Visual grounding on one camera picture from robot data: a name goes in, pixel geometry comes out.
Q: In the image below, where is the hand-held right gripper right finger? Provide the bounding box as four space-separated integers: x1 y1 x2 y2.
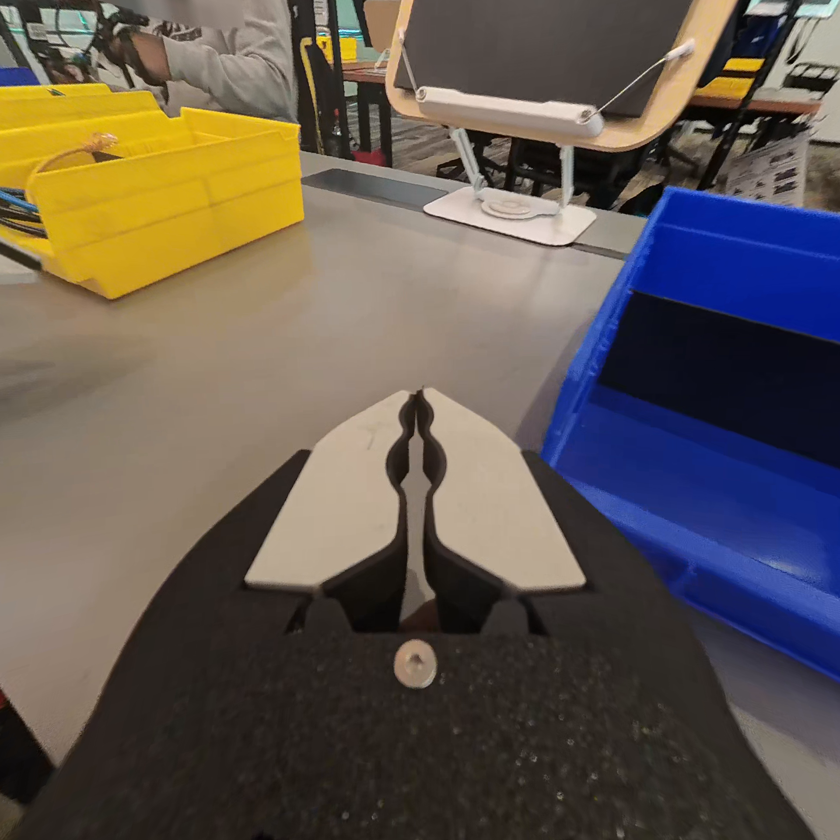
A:
418 386 589 634

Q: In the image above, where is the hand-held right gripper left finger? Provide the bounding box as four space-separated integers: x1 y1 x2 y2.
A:
245 389 421 634

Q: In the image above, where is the blue plastic bin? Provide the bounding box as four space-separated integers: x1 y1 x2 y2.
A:
540 185 840 683

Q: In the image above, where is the yellow plastic bin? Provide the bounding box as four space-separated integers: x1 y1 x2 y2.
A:
0 105 307 301
0 82 116 132

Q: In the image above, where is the blue ethernet cable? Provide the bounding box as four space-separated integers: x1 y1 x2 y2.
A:
0 187 48 242

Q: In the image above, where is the orange ethernet cable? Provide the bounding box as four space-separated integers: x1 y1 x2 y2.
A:
24 129 122 200

